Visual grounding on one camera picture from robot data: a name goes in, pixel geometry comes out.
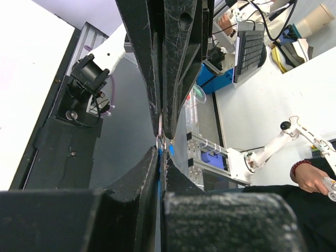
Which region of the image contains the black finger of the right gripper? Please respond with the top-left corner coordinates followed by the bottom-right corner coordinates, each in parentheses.
top-left (116, 1), bottom-right (159, 136)
top-left (162, 1), bottom-right (202, 139)

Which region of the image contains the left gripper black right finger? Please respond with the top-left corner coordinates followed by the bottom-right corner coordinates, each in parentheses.
top-left (160, 151), bottom-right (307, 251)

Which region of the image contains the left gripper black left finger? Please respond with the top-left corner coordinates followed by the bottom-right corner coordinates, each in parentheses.
top-left (1, 147), bottom-right (159, 251)

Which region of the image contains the blue key tag with ring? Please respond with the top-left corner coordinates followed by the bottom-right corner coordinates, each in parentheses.
top-left (158, 144), bottom-right (174, 201)

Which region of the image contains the silver key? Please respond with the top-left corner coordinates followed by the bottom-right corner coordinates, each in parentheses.
top-left (156, 113), bottom-right (166, 150)

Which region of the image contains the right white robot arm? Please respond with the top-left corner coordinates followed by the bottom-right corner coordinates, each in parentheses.
top-left (71, 1), bottom-right (208, 140)

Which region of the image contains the operator hand with bracelet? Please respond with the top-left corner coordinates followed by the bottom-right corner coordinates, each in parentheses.
top-left (290, 160), bottom-right (329, 195)

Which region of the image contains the blue storage box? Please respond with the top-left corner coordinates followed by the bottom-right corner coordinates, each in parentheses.
top-left (196, 64), bottom-right (233, 95)

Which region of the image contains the black keyboard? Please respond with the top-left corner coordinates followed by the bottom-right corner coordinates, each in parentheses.
top-left (233, 30), bottom-right (265, 83)

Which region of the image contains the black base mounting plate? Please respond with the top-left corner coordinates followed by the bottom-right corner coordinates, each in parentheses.
top-left (9, 28), bottom-right (102, 190)

